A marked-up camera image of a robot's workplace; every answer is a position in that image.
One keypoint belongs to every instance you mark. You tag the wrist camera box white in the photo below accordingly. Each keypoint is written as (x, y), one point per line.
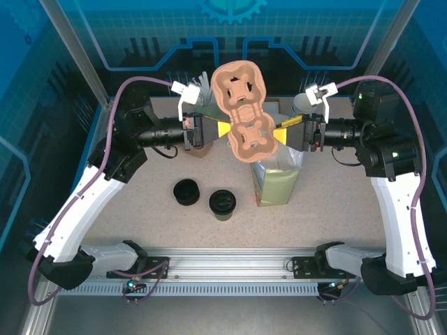
(190, 92)
(319, 96)

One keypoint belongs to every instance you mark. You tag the stack of black cup lids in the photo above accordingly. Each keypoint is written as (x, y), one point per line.
(186, 192)

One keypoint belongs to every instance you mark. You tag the white wrapped straw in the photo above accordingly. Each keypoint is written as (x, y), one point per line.
(204, 82)

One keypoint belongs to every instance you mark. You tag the grey metal sheet panel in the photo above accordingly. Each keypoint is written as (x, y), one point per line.
(227, 317)

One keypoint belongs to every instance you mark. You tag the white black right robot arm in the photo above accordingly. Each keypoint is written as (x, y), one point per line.
(394, 216)

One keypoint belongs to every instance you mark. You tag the brown pulp cup carrier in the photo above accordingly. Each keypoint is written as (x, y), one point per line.
(244, 104)

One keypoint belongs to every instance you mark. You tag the blue table edge strip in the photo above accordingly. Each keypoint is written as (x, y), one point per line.
(98, 120)

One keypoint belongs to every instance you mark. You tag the mint green straw holder cup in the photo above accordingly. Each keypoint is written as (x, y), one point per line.
(209, 111)

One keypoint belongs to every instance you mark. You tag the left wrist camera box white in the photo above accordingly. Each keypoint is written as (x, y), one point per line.
(190, 92)

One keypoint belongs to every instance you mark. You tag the black plastic cup lid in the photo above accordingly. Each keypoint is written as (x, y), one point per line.
(222, 201)

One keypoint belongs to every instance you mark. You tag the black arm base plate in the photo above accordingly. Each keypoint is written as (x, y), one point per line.
(304, 268)
(159, 272)

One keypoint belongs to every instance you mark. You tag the aluminium mounting rail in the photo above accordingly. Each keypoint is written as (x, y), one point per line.
(227, 261)

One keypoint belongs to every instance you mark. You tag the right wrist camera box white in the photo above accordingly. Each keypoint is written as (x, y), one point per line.
(319, 96)

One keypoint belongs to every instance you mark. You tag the aluminium frame post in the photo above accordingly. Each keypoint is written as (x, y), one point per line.
(381, 52)
(78, 52)

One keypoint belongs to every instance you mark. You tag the white paper napkin stack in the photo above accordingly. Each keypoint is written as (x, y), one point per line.
(274, 111)

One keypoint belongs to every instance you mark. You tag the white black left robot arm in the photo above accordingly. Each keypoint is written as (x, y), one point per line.
(80, 209)

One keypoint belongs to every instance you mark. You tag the aluminium lower frame bar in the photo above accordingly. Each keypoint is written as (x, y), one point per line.
(419, 329)
(36, 321)

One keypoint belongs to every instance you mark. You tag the green paper takeout bag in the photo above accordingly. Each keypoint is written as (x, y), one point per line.
(276, 188)

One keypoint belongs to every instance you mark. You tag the small LED connector board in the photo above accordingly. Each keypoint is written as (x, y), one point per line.
(134, 284)
(337, 285)

